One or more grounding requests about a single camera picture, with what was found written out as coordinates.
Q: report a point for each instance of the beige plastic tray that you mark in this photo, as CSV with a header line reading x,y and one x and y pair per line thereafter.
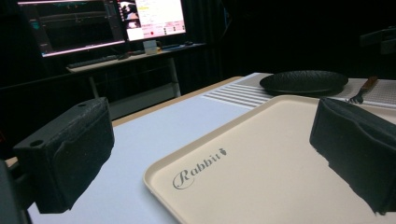
x,y
261,174

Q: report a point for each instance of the black keyboard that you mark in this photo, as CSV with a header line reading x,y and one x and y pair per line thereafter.
x,y
91,61

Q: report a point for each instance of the white ribbed placemat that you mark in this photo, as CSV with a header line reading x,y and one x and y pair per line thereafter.
x,y
243,91

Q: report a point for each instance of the large dark monitor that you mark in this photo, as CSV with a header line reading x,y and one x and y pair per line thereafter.
x,y
73,26

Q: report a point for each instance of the white desk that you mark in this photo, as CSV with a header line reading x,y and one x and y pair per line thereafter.
x,y
130,60

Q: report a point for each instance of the black round plate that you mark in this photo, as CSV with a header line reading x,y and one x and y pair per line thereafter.
x,y
303,81

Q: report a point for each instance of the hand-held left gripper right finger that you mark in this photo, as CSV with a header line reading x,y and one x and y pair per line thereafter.
x,y
358,149

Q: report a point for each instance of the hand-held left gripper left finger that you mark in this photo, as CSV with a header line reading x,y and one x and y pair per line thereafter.
x,y
67,155

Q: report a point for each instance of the dark equipment on stand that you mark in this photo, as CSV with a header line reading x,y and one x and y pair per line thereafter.
x,y
381,39

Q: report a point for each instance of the small white box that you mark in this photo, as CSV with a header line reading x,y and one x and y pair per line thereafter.
x,y
150,47

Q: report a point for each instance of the bright white monitor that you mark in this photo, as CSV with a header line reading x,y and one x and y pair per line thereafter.
x,y
155,17

